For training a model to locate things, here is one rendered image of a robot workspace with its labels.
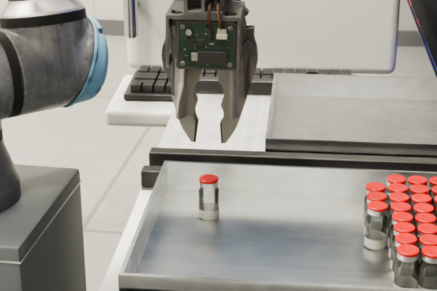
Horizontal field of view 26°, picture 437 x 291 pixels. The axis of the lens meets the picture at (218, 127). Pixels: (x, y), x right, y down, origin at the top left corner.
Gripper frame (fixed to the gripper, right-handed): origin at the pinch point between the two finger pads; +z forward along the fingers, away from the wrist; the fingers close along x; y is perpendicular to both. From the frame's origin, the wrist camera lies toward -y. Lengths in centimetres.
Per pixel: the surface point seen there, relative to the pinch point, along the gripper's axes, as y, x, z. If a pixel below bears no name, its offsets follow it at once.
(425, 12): -101, 35, 12
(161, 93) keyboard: -58, -14, 17
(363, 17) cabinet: -76, 20, 7
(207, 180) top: 1.0, 0.0, 5.7
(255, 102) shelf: -37.3, 3.0, 10.4
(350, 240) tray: 4.7, 15.1, 10.0
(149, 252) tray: 9.0, -5.0, 10.3
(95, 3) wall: -383, -97, 83
